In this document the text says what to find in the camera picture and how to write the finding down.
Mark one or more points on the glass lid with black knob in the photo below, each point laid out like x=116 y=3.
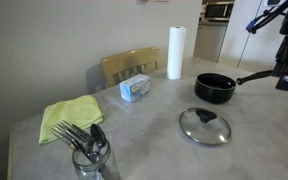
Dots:
x=204 y=126

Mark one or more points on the kitchen counter cabinet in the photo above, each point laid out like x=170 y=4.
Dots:
x=209 y=41

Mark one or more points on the microwave oven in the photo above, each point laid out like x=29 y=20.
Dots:
x=219 y=10

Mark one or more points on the white paper towel roll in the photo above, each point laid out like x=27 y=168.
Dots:
x=176 y=51

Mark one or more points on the blue tissue box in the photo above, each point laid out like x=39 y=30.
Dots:
x=135 y=88

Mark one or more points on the wooden chair with slatted back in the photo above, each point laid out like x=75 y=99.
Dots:
x=130 y=65

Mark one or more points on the metal spoon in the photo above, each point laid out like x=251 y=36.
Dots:
x=98 y=136

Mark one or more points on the clear glass jar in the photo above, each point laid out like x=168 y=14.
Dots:
x=94 y=165

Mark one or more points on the metal fork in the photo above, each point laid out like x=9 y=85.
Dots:
x=71 y=140
x=80 y=133

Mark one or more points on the yellow-green cloth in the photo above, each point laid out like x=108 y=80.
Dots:
x=71 y=116

